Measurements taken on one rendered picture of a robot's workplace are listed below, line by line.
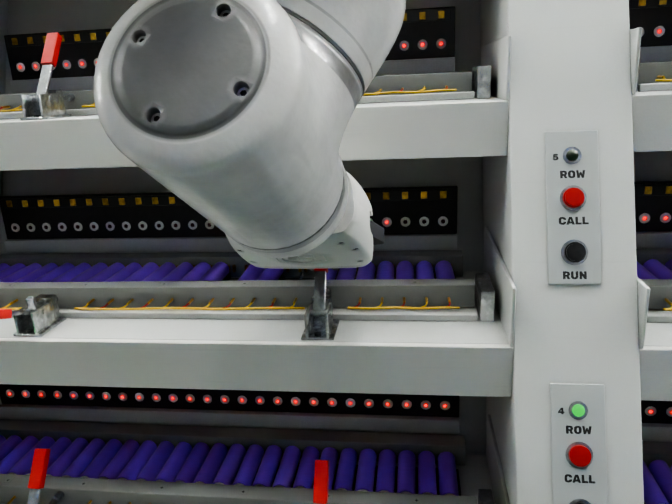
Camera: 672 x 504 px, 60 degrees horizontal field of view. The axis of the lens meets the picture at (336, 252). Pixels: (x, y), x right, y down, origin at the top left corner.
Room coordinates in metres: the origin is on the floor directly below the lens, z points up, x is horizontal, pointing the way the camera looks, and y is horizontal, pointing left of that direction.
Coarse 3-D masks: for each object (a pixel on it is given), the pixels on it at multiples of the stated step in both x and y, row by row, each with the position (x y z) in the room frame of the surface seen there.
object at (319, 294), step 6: (318, 270) 0.51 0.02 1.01; (324, 270) 0.51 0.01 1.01; (318, 276) 0.51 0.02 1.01; (324, 276) 0.51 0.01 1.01; (318, 282) 0.51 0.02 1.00; (324, 282) 0.51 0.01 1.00; (318, 288) 0.51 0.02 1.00; (324, 288) 0.51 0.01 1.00; (318, 294) 0.51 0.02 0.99; (324, 294) 0.51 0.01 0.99; (318, 300) 0.50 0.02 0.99; (324, 300) 0.50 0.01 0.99; (318, 306) 0.50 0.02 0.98; (324, 306) 0.50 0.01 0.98
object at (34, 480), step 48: (0, 384) 0.70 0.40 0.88; (0, 432) 0.69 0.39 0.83; (48, 432) 0.68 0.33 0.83; (96, 432) 0.67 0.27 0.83; (144, 432) 0.67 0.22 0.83; (192, 432) 0.67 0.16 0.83; (240, 432) 0.66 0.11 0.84; (288, 432) 0.66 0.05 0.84; (336, 432) 0.65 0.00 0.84; (384, 432) 0.65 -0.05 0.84; (432, 432) 0.64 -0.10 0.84; (0, 480) 0.60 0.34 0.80; (48, 480) 0.60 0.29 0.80; (96, 480) 0.59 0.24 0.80; (144, 480) 0.60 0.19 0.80; (192, 480) 0.61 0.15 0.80; (240, 480) 0.59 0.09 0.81; (288, 480) 0.59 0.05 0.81; (336, 480) 0.59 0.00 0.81; (384, 480) 0.58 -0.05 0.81; (432, 480) 0.58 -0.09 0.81; (480, 480) 0.60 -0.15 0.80
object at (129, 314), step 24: (72, 312) 0.57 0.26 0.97; (96, 312) 0.56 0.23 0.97; (120, 312) 0.56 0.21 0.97; (144, 312) 0.56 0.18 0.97; (168, 312) 0.55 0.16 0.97; (192, 312) 0.55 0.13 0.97; (216, 312) 0.55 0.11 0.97; (240, 312) 0.54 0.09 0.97; (264, 312) 0.54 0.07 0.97; (288, 312) 0.54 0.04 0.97; (336, 312) 0.53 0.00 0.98; (360, 312) 0.53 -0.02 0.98; (384, 312) 0.53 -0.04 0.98; (408, 312) 0.53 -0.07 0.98; (432, 312) 0.52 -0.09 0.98; (456, 312) 0.52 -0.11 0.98
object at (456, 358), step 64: (0, 320) 0.57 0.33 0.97; (64, 320) 0.56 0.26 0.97; (128, 320) 0.56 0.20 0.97; (192, 320) 0.55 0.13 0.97; (256, 320) 0.54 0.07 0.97; (512, 320) 0.46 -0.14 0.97; (64, 384) 0.53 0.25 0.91; (128, 384) 0.53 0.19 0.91; (192, 384) 0.52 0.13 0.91; (256, 384) 0.51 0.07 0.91; (320, 384) 0.50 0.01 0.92; (384, 384) 0.49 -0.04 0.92; (448, 384) 0.48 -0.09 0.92
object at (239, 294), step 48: (0, 288) 0.59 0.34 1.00; (48, 288) 0.58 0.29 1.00; (96, 288) 0.58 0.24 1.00; (144, 288) 0.57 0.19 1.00; (192, 288) 0.57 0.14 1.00; (240, 288) 0.56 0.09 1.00; (288, 288) 0.55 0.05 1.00; (336, 288) 0.55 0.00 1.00; (384, 288) 0.54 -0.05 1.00; (432, 288) 0.54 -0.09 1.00
